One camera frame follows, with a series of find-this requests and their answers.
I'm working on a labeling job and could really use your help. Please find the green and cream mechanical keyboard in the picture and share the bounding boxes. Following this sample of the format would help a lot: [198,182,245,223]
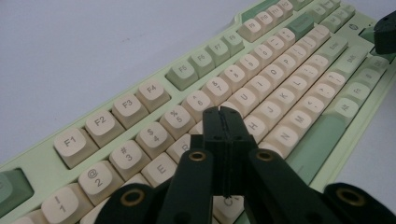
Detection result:
[0,0,396,224]

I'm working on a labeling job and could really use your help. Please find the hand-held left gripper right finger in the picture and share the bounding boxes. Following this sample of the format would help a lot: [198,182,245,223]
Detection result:
[220,106,260,199]

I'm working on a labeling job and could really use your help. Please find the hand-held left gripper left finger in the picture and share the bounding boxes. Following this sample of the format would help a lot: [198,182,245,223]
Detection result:
[190,105,232,198]

